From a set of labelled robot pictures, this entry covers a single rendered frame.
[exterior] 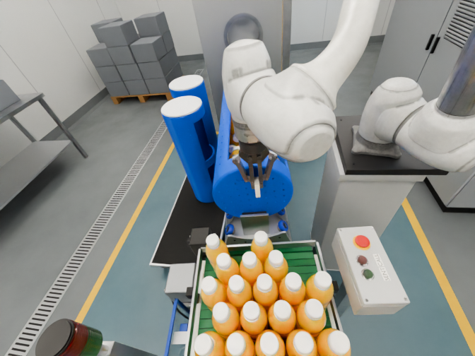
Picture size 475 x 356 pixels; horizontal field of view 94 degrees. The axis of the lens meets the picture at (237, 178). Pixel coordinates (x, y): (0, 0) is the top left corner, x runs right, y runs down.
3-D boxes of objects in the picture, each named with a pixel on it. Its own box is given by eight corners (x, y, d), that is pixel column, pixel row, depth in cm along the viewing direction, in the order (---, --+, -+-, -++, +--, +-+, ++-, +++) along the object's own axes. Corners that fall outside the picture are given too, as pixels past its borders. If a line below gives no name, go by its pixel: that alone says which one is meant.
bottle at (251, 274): (268, 290, 73) (266, 268, 60) (248, 298, 72) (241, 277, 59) (260, 270, 78) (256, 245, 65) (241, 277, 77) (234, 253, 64)
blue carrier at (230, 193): (271, 106, 147) (266, 61, 127) (294, 215, 85) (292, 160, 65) (229, 113, 151) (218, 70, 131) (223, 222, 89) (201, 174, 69)
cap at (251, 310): (260, 304, 54) (259, 301, 53) (259, 322, 52) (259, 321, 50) (244, 301, 55) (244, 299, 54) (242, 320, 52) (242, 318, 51)
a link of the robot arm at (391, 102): (377, 115, 99) (397, 65, 82) (415, 137, 87) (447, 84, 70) (348, 128, 96) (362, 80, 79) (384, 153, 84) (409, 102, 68)
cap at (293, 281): (283, 276, 58) (283, 273, 57) (297, 273, 58) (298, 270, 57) (288, 292, 55) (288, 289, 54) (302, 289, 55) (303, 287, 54)
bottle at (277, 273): (269, 269, 78) (268, 244, 65) (289, 277, 75) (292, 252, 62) (262, 289, 74) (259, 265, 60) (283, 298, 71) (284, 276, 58)
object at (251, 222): (268, 228, 86) (268, 209, 78) (269, 233, 85) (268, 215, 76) (243, 229, 87) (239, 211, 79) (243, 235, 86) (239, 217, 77)
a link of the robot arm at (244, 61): (222, 111, 55) (242, 138, 46) (208, 42, 44) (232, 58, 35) (260, 99, 57) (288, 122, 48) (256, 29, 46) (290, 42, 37)
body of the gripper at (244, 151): (235, 145, 54) (239, 171, 61) (270, 141, 54) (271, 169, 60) (236, 128, 60) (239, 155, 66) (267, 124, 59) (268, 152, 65)
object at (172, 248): (242, 152, 269) (240, 142, 259) (219, 277, 167) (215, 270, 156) (201, 152, 279) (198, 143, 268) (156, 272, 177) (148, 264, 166)
